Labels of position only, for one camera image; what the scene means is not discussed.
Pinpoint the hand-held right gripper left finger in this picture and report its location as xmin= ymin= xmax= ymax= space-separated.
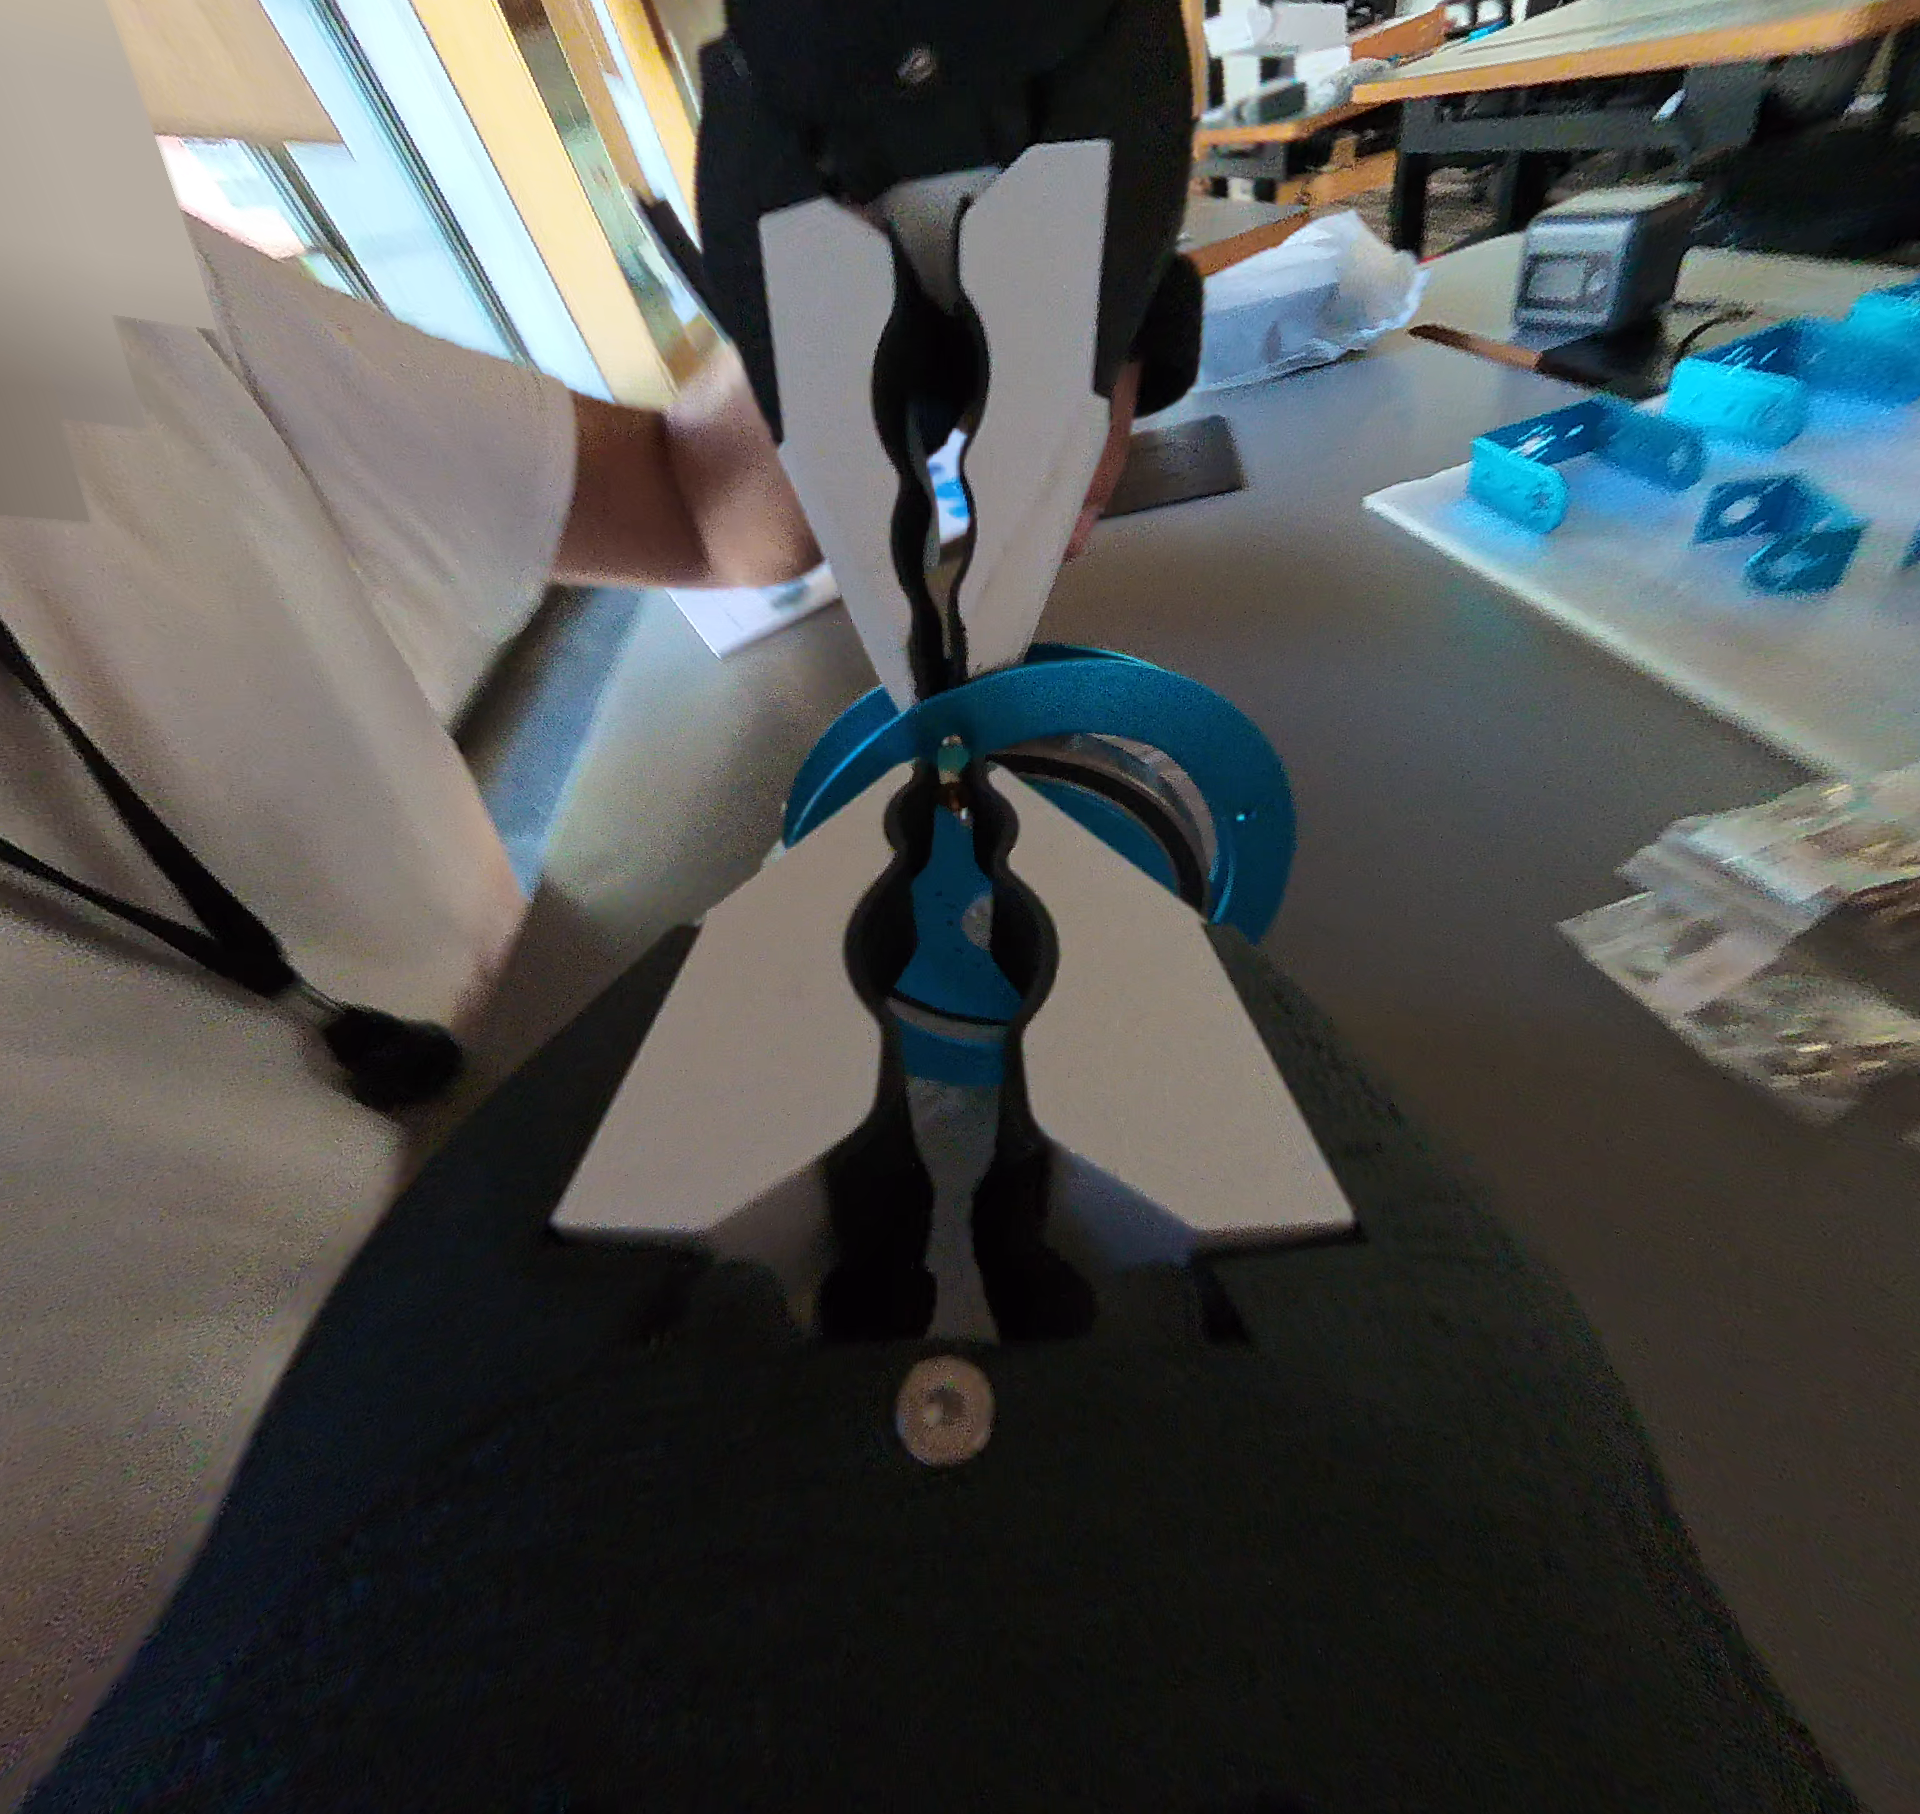
xmin=554 ymin=779 xmax=940 ymax=1337

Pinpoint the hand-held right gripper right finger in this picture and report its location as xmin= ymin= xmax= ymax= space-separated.
xmin=979 ymin=773 xmax=1357 ymax=1337

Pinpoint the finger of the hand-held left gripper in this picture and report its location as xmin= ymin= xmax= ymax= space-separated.
xmin=949 ymin=139 xmax=1121 ymax=679
xmin=756 ymin=199 xmax=943 ymax=708

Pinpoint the blue round turntable assembly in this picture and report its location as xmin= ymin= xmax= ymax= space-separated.
xmin=782 ymin=645 xmax=1295 ymax=1088

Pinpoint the person's left forearm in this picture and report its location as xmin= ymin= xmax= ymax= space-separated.
xmin=555 ymin=373 xmax=822 ymax=589

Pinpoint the grey desk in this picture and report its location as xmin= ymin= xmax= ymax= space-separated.
xmin=451 ymin=193 xmax=1920 ymax=1814

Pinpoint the person's left hand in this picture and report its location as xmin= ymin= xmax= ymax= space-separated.
xmin=1067 ymin=410 xmax=1140 ymax=565

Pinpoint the black metal plate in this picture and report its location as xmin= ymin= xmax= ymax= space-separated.
xmin=1115 ymin=415 xmax=1249 ymax=513

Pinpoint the white paper sheet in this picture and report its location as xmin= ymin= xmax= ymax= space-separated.
xmin=664 ymin=434 xmax=979 ymax=664

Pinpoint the plastic wrapped grey box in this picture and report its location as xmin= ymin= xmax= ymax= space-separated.
xmin=1193 ymin=210 xmax=1434 ymax=393

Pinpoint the grey electronic box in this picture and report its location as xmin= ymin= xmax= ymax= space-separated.
xmin=1516 ymin=186 xmax=1706 ymax=348

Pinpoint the pile of small hardware bags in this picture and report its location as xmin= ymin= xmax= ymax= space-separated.
xmin=1558 ymin=773 xmax=1920 ymax=1127

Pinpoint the white foam sheet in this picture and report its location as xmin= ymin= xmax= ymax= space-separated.
xmin=1361 ymin=344 xmax=1920 ymax=782

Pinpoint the wooden top table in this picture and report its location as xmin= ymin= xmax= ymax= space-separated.
xmin=1352 ymin=0 xmax=1920 ymax=256

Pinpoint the blue metal u bracket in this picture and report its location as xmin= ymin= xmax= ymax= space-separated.
xmin=1468 ymin=395 xmax=1706 ymax=537

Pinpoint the black chest strap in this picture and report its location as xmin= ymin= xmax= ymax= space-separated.
xmin=0 ymin=622 xmax=462 ymax=1113

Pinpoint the small blue metal bracket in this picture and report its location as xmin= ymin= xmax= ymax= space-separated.
xmin=1696 ymin=476 xmax=1869 ymax=597

